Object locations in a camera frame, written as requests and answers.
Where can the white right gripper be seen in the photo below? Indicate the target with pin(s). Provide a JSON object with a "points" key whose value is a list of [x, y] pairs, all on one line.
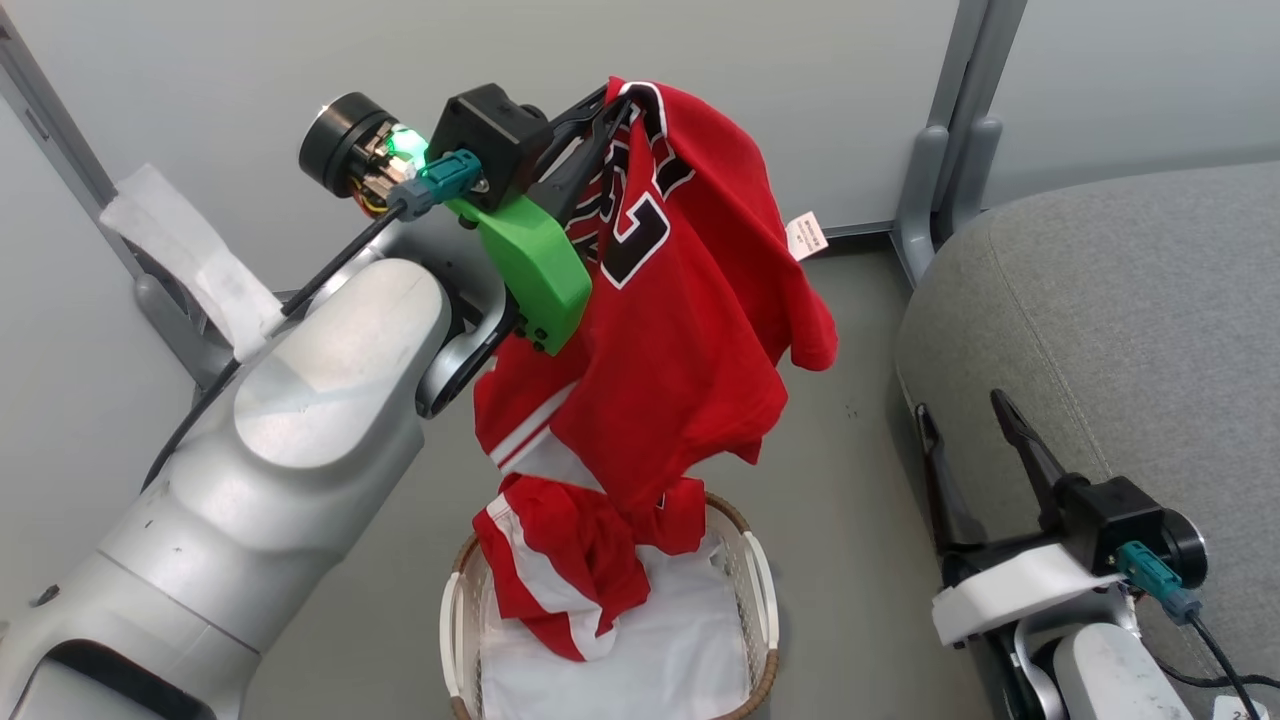
{"points": [[1010, 595]]}

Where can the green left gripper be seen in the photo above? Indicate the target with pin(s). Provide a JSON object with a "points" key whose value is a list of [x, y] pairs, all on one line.
{"points": [[535, 270]]}

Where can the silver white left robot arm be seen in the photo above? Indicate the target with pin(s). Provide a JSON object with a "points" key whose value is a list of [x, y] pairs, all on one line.
{"points": [[300, 420]]}

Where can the white laundry basket brown rim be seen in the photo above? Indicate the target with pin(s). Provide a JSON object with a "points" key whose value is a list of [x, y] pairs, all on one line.
{"points": [[760, 590]]}

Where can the white cloth basket liner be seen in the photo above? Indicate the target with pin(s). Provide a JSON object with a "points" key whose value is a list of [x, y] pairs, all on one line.
{"points": [[680, 650]]}

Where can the grey fabric sofa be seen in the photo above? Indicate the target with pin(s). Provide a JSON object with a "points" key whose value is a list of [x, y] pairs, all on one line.
{"points": [[1130, 330]]}

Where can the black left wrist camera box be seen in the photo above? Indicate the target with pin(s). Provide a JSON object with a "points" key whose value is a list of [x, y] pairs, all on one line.
{"points": [[495, 130]]}

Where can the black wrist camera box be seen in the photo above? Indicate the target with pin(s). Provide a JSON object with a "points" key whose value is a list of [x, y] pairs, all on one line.
{"points": [[1115, 525], [495, 130]]}

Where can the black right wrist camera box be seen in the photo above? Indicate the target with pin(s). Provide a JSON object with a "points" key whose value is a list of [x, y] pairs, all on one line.
{"points": [[1115, 525]]}

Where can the grey partition base rail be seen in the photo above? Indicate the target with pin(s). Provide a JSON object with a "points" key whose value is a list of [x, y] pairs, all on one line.
{"points": [[860, 229]]}

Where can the grey double partition post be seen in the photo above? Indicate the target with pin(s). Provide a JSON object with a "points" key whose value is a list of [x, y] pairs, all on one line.
{"points": [[950, 130]]}

